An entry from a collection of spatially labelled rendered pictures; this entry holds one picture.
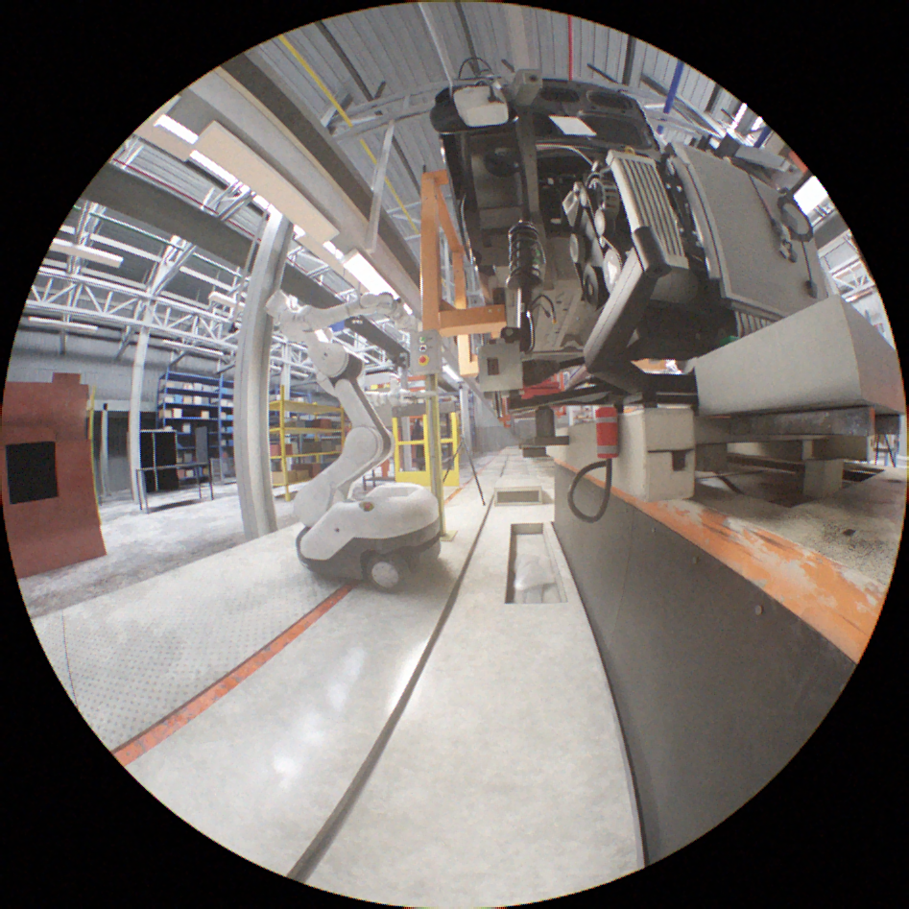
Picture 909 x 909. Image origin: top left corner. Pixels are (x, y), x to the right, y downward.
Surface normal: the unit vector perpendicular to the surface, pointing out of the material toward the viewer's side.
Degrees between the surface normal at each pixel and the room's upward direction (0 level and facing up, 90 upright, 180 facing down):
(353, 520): 90
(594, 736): 0
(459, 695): 0
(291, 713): 0
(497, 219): 126
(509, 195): 146
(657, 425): 90
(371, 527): 90
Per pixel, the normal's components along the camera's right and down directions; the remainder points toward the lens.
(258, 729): -0.05, -1.00
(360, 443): -0.14, 0.05
